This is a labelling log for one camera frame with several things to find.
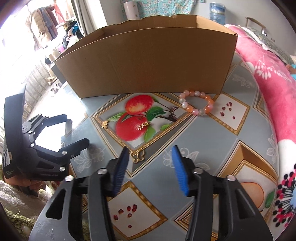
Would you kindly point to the gold butterfly outline pendant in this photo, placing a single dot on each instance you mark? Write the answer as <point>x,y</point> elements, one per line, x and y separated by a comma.
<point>133,154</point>

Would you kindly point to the wooden chair frame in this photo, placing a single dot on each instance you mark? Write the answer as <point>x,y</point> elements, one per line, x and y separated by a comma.
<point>255,22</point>

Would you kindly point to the brown cardboard box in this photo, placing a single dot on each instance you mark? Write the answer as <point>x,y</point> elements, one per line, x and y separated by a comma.
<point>143,64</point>

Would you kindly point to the pink floral blanket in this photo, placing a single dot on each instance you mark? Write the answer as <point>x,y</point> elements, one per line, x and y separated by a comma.
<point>266,81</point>

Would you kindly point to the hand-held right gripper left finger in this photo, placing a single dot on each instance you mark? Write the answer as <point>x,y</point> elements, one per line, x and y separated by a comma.
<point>120,171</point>

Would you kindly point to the person's left hand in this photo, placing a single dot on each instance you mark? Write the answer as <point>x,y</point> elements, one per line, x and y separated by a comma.
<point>25,185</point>

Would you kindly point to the green white fluffy robe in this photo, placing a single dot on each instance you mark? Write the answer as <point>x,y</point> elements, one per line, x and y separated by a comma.
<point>13,208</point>

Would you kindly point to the white shoe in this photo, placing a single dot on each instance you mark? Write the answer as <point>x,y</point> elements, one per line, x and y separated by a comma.
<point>58,85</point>
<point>53,90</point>

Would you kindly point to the metal window grille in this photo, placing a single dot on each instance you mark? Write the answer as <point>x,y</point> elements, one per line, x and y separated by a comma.
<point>39,76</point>

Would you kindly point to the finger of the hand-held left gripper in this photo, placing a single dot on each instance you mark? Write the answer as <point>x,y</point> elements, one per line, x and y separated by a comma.
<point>74,148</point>
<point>46,120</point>

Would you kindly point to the pile of clothes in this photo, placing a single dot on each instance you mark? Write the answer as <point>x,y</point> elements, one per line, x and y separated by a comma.
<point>74,34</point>

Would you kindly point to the grey floral pillow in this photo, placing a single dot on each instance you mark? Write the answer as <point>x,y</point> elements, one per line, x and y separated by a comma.
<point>266,41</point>

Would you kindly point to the teal floral wall cloth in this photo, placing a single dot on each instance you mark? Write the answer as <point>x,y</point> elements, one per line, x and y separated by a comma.
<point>166,7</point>

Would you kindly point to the small gold butterfly brooch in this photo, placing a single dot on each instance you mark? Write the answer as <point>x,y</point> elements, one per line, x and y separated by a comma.
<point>104,124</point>

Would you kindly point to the blue water jug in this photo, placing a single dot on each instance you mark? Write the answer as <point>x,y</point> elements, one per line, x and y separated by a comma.
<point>217,12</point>

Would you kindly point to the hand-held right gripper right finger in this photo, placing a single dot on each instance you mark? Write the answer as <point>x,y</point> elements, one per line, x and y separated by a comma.
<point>181,171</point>

